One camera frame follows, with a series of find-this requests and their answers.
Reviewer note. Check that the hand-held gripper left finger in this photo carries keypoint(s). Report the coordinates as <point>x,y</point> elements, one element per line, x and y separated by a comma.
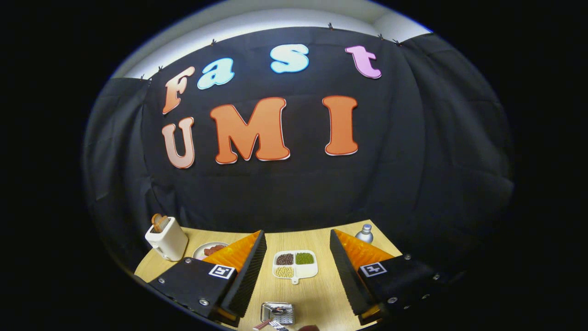
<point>245,280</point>

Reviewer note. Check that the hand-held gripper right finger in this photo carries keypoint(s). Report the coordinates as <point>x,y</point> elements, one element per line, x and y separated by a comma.
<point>349,280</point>

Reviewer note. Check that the white divided bean tray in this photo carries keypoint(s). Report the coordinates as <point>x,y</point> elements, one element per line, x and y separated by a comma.
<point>308,271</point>

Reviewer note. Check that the brown meat slices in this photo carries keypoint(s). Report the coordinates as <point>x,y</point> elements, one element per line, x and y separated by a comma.
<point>213,250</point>

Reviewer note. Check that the green labelled metal bottle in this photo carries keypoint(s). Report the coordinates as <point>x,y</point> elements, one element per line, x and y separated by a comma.
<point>365,235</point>

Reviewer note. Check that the white oval food plate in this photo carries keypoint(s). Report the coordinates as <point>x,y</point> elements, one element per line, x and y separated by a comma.
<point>200,252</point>

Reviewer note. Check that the white toaster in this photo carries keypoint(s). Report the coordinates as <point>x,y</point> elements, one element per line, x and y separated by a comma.
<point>170,241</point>

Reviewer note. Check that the toasted bread slice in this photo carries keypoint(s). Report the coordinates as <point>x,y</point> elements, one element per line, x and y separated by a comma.
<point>159,223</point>

